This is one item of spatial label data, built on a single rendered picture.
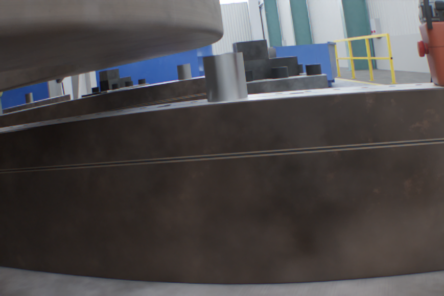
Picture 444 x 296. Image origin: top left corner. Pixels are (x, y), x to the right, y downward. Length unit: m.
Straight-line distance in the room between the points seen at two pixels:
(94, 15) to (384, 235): 0.67
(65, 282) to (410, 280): 0.79
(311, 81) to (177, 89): 1.19
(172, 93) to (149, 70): 3.08
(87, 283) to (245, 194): 0.44
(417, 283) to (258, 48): 1.30
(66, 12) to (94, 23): 0.08
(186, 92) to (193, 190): 1.98
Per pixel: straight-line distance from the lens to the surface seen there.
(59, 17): 0.72
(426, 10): 0.94
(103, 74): 3.89
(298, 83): 1.93
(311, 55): 10.38
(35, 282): 1.25
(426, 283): 0.99
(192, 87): 2.99
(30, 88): 6.74
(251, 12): 6.17
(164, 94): 2.92
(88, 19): 0.77
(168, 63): 5.99
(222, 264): 1.05
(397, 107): 0.93
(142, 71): 6.01
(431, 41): 0.94
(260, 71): 2.01
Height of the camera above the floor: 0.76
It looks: 10 degrees down
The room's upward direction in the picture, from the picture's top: 7 degrees counter-clockwise
